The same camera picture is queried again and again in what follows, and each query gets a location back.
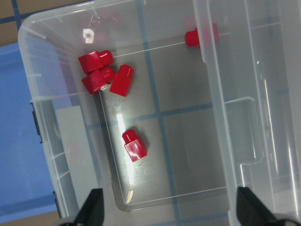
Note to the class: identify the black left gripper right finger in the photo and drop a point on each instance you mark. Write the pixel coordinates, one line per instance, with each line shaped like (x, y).
(250, 211)

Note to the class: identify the clear plastic box lid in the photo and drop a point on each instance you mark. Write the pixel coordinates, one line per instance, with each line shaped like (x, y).
(252, 51)

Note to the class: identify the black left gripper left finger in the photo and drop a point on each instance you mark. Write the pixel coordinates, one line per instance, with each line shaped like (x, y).
(91, 213)

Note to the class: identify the clear plastic storage box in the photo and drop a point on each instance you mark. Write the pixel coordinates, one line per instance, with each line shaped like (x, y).
(180, 182)

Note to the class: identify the blue plastic tray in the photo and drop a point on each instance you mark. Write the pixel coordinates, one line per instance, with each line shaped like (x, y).
(25, 184)

